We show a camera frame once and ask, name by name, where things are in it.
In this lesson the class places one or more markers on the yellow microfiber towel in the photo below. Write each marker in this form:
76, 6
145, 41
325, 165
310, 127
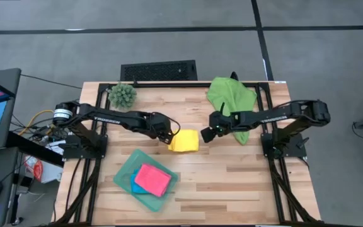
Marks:
184, 140

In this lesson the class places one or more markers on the green microfiber towel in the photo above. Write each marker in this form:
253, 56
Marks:
232, 94

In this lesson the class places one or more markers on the red white plastic bag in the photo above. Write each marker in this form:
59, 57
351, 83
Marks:
43, 170

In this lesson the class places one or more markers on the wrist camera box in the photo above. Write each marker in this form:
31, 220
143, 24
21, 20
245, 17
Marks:
160, 121
216, 118

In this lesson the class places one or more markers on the green spiky artificial plant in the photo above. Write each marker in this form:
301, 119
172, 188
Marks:
122, 95

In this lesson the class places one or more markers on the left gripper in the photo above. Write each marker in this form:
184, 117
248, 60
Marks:
168, 136

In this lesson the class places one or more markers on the blue microfiber towel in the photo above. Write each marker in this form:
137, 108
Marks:
135, 186

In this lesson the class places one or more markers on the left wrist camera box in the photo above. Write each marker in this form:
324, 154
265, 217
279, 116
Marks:
160, 121

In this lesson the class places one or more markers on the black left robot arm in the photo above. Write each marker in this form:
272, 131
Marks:
115, 118

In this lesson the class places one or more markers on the teal translucent plastic bin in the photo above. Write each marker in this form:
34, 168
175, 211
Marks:
124, 179

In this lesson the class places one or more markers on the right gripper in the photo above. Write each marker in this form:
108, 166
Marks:
225, 130

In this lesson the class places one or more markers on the black perforated grate panel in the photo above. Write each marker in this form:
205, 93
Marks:
159, 71

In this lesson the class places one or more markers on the pink microfiber towel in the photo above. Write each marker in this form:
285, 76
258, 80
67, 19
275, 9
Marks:
153, 179

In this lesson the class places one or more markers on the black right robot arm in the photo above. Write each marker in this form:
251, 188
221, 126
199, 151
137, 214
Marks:
273, 118

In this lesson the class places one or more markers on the black aluminium table frame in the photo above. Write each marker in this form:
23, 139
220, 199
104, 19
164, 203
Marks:
282, 189

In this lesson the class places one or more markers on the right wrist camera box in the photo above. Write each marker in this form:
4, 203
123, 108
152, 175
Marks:
216, 118

